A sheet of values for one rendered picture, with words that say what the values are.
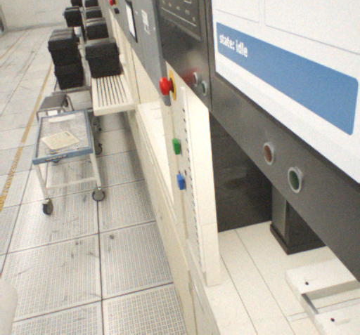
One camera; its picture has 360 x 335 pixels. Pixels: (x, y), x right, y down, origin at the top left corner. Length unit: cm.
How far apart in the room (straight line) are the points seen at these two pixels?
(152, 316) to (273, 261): 115
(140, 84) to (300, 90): 204
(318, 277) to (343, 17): 81
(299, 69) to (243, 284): 78
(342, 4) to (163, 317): 196
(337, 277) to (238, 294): 23
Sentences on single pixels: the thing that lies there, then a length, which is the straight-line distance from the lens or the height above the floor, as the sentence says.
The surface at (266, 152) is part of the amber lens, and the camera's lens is 36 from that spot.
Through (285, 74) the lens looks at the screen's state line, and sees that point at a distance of 31.
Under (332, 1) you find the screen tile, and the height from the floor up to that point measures 157.
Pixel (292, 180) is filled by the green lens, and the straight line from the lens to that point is 32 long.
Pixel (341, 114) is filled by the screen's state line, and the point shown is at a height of 151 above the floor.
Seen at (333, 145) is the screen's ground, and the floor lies 148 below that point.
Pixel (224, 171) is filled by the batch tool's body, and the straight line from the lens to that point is 105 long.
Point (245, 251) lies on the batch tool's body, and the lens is 109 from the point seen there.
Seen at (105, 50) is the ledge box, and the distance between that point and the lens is 320.
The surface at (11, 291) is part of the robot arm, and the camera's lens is 71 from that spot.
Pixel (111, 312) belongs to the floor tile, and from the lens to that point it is 219.
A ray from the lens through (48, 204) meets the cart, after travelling 302.
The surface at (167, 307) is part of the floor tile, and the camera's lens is 214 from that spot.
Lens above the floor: 160
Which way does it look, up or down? 28 degrees down
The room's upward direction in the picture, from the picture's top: 7 degrees counter-clockwise
